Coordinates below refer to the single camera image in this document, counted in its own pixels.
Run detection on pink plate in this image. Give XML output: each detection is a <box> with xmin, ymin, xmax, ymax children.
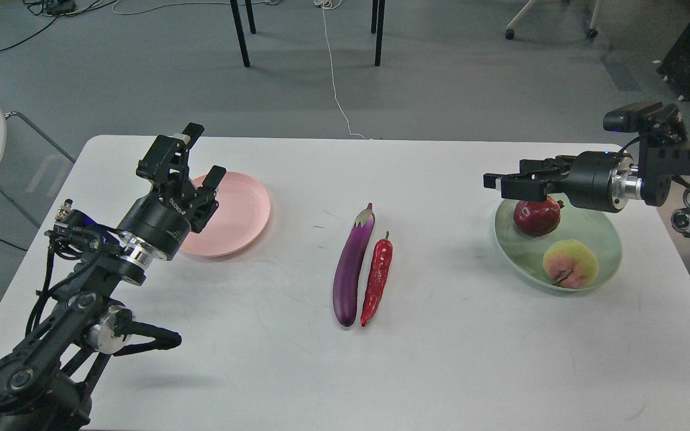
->
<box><xmin>180</xmin><ymin>172</ymin><xmax>271</xmax><ymax>257</ymax></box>

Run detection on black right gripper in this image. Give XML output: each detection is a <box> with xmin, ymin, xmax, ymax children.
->
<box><xmin>483</xmin><ymin>151</ymin><xmax>643</xmax><ymax>213</ymax></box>

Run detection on red chili pepper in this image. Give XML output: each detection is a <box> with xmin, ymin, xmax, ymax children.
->
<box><xmin>361</xmin><ymin>231</ymin><xmax>394</xmax><ymax>327</ymax></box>

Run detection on white floor cable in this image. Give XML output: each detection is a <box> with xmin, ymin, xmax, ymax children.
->
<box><xmin>313</xmin><ymin>0</ymin><xmax>373</xmax><ymax>140</ymax></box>

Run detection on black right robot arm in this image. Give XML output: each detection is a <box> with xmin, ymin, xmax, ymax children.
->
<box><xmin>483</xmin><ymin>101</ymin><xmax>690</xmax><ymax>238</ymax></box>

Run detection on dark red pomegranate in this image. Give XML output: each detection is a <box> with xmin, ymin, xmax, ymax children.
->
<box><xmin>513</xmin><ymin>196</ymin><xmax>564</xmax><ymax>238</ymax></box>

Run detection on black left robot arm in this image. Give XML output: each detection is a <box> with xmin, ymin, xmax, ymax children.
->
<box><xmin>0</xmin><ymin>123</ymin><xmax>226</xmax><ymax>430</ymax></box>

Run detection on white office chair base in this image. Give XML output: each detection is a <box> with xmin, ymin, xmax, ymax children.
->
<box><xmin>502</xmin><ymin>1</ymin><xmax>606</xmax><ymax>42</ymax></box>

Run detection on purple eggplant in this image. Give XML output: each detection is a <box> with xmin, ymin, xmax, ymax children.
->
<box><xmin>333</xmin><ymin>202</ymin><xmax>375</xmax><ymax>327</ymax></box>

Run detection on black table leg rear left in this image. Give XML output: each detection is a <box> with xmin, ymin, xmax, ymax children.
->
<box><xmin>246</xmin><ymin>0</ymin><xmax>256</xmax><ymax>34</ymax></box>

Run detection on green plate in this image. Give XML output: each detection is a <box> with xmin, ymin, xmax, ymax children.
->
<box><xmin>492</xmin><ymin>195</ymin><xmax>624</xmax><ymax>292</ymax></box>

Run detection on yellow pink peach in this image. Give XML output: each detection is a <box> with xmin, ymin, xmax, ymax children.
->
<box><xmin>542</xmin><ymin>239</ymin><xmax>599</xmax><ymax>289</ymax></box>

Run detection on black table leg rear right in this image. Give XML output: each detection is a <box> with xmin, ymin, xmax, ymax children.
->
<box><xmin>370</xmin><ymin>0</ymin><xmax>379</xmax><ymax>34</ymax></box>

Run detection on black floor cables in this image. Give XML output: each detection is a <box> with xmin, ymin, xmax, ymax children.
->
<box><xmin>0</xmin><ymin>0</ymin><xmax>274</xmax><ymax>65</ymax></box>

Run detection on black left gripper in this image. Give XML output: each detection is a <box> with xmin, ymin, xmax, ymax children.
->
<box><xmin>117</xmin><ymin>123</ymin><xmax>227</xmax><ymax>261</ymax></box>

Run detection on black table leg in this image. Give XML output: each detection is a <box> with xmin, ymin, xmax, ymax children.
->
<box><xmin>229</xmin><ymin>0</ymin><xmax>251</xmax><ymax>68</ymax></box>
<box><xmin>246</xmin><ymin>0</ymin><xmax>256</xmax><ymax>34</ymax></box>
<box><xmin>373</xmin><ymin>0</ymin><xmax>386</xmax><ymax>66</ymax></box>
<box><xmin>370</xmin><ymin>0</ymin><xmax>379</xmax><ymax>34</ymax></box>

